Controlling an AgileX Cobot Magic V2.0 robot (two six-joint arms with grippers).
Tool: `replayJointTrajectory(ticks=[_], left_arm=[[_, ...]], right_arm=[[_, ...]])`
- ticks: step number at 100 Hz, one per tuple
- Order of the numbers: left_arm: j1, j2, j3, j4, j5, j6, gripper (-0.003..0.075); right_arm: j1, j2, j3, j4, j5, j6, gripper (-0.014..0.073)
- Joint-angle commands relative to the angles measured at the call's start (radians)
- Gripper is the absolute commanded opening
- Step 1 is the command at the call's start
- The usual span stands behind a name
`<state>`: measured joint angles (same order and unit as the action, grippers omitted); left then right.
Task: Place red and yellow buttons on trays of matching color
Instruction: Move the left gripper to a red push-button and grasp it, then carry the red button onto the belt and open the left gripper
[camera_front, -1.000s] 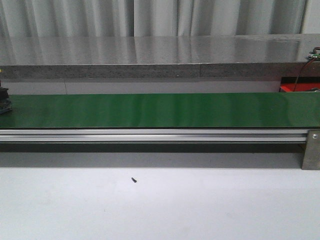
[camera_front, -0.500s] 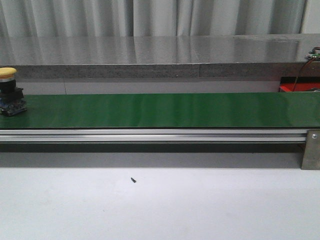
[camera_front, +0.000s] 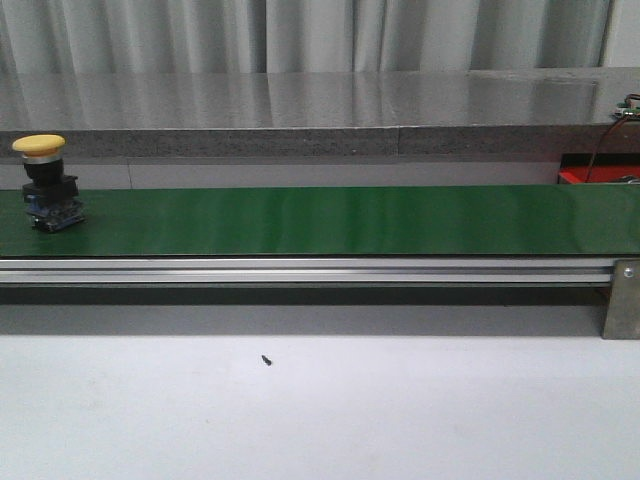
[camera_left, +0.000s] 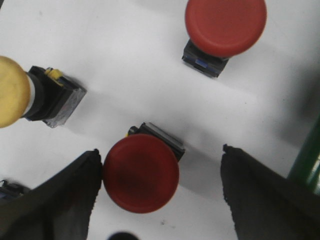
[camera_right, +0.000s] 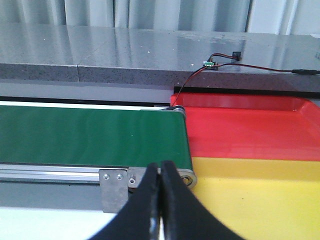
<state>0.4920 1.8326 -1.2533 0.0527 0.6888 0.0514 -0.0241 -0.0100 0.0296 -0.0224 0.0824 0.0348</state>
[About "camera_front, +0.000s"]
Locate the small green circuit board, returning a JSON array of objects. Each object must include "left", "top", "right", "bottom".
[{"left": 612, "top": 99, "right": 640, "bottom": 120}]

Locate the metal conveyor support bracket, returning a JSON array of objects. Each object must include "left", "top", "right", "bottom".
[{"left": 602, "top": 258, "right": 640, "bottom": 340}]

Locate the aluminium conveyor side rail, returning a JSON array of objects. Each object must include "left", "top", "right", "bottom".
[{"left": 1, "top": 257, "right": 616, "bottom": 284}]

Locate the thin red-brown wire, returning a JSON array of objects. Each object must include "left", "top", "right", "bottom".
[{"left": 584, "top": 94, "right": 640, "bottom": 185}]

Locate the green conveyor belt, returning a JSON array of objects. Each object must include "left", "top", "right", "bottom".
[{"left": 1, "top": 184, "right": 639, "bottom": 257}]

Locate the yellow mushroom push button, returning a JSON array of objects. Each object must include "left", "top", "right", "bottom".
[{"left": 12, "top": 134, "right": 85, "bottom": 233}]

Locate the grey stone counter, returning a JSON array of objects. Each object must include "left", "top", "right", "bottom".
[{"left": 1, "top": 68, "right": 639, "bottom": 158}]

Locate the grey pleated curtain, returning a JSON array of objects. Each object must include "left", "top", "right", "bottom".
[{"left": 1, "top": 1, "right": 613, "bottom": 74}]

